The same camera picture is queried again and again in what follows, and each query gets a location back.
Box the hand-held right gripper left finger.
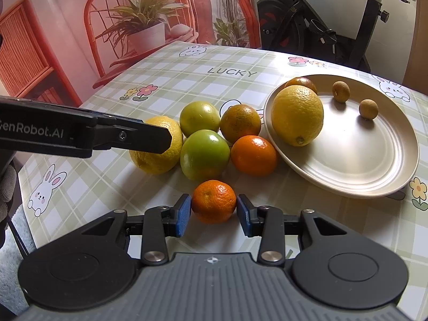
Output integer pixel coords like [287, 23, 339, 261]
[80, 193, 192, 265]

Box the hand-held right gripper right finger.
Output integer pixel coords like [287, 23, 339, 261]
[236, 193, 349, 267]

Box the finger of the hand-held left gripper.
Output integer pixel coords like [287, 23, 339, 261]
[90, 113, 174, 156]

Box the yellow lemon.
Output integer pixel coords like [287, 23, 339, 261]
[270, 85, 324, 147]
[129, 116, 184, 175]

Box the small mandarin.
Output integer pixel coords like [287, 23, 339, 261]
[191, 179, 238, 225]

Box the green apple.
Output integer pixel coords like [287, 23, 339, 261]
[179, 101, 221, 138]
[179, 129, 231, 181]

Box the green-tinged orange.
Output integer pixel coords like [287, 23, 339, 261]
[220, 104, 262, 144]

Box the cream round plate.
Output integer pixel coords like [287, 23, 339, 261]
[263, 74, 421, 199]

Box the brown longan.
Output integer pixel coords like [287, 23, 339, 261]
[332, 81, 351, 103]
[358, 99, 379, 120]

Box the plaid bunny tablecloth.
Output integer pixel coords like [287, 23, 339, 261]
[18, 40, 428, 276]

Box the black exercise bike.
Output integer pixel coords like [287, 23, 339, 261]
[256, 0, 418, 74]

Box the wooden cabinet panel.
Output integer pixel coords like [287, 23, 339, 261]
[400, 0, 428, 88]

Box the pink printed wall backdrop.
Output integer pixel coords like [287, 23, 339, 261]
[0, 0, 262, 108]

